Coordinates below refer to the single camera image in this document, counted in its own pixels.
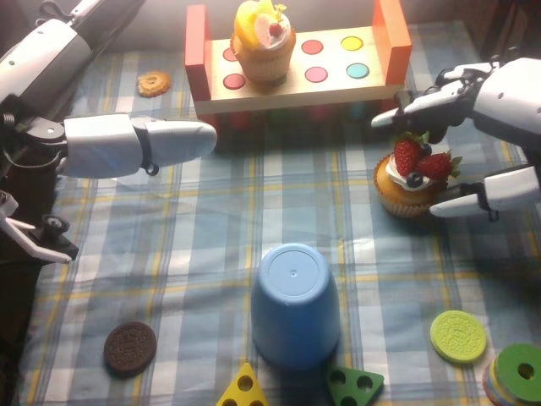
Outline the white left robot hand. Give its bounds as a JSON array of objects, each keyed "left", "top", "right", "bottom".
[{"left": 0, "top": 0, "right": 218, "bottom": 179}]

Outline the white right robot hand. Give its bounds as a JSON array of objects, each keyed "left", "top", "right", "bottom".
[{"left": 370, "top": 57, "right": 541, "bottom": 223}]

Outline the strawberry topped cupcake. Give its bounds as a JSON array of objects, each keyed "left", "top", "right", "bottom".
[{"left": 374, "top": 130, "right": 464, "bottom": 219}]

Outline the cherry topped cupcake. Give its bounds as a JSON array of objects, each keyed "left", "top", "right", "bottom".
[{"left": 230, "top": 0, "right": 298, "bottom": 84}]

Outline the wooden peg pounding bench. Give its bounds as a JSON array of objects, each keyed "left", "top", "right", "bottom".
[{"left": 184, "top": 0, "right": 413, "bottom": 133}]

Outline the tan round biscuit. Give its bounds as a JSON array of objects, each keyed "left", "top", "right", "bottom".
[{"left": 136, "top": 69, "right": 172, "bottom": 99}]

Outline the blue plaid tablecloth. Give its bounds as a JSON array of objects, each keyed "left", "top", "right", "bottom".
[{"left": 19, "top": 20, "right": 541, "bottom": 406}]

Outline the brown sandwich cookie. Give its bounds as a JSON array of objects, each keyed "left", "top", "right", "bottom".
[{"left": 103, "top": 321, "right": 158, "bottom": 378}]

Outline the green sandwich cookie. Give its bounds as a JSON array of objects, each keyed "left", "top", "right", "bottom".
[{"left": 429, "top": 310, "right": 488, "bottom": 365}]

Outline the blue plastic cup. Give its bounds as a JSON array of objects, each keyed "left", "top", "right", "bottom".
[{"left": 250, "top": 243, "right": 342, "bottom": 371}]

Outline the multicoloured stacking rings pile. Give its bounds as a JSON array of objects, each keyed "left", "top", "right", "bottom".
[{"left": 482, "top": 359, "right": 505, "bottom": 403}]

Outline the yellow triangle block with holes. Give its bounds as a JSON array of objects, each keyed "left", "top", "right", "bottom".
[{"left": 216, "top": 362, "right": 271, "bottom": 406}]

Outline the green triangle block with holes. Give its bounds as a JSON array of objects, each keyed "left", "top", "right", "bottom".
[{"left": 325, "top": 365, "right": 385, "bottom": 406}]

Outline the green stacking ring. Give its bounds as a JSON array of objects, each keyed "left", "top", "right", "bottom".
[{"left": 494, "top": 343, "right": 541, "bottom": 406}]

